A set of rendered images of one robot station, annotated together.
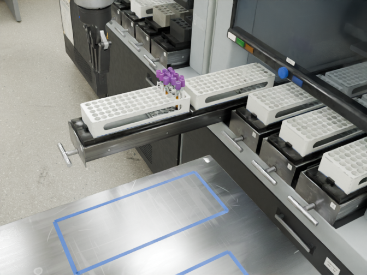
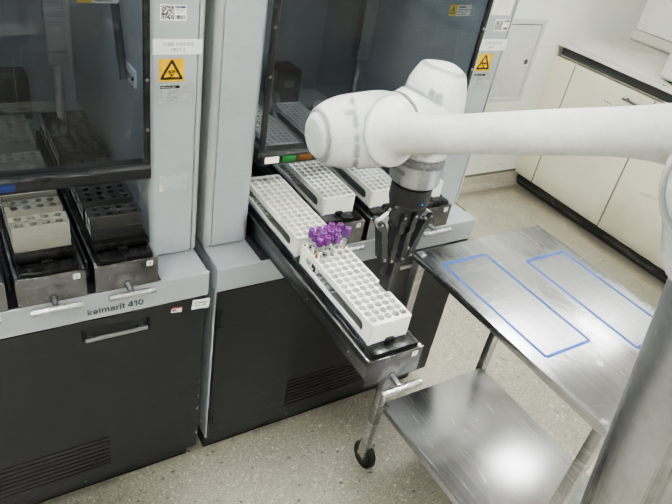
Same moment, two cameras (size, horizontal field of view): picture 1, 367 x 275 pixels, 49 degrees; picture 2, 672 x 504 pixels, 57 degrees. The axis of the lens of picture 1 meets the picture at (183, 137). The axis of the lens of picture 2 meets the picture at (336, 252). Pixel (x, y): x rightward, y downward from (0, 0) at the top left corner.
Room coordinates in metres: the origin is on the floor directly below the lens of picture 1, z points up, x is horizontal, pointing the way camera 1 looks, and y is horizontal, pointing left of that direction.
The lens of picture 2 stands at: (1.10, 1.21, 1.64)
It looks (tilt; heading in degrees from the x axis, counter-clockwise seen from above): 34 degrees down; 265
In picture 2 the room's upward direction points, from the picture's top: 11 degrees clockwise
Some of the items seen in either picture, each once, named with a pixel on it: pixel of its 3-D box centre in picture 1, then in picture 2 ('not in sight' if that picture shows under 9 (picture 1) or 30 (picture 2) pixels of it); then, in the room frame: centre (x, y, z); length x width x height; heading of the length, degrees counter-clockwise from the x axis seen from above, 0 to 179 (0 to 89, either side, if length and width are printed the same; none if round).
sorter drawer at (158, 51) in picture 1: (226, 38); (91, 199); (1.61, -0.15, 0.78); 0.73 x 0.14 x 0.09; 122
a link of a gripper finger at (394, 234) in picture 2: (96, 47); (393, 236); (0.91, 0.23, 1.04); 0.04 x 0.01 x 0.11; 122
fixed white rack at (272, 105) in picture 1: (294, 99); (311, 180); (1.07, -0.33, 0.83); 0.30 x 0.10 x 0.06; 122
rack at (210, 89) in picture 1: (228, 86); (285, 214); (1.12, -0.13, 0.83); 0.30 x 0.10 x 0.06; 122
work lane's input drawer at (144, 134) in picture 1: (178, 113); (317, 273); (1.03, 0.02, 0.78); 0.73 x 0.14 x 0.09; 122
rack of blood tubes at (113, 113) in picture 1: (137, 109); (351, 289); (0.96, 0.14, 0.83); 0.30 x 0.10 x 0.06; 122
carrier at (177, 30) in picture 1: (179, 31); (115, 224); (1.49, 0.04, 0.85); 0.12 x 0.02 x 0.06; 32
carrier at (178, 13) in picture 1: (175, 15); (34, 218); (1.65, 0.07, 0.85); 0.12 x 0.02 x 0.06; 32
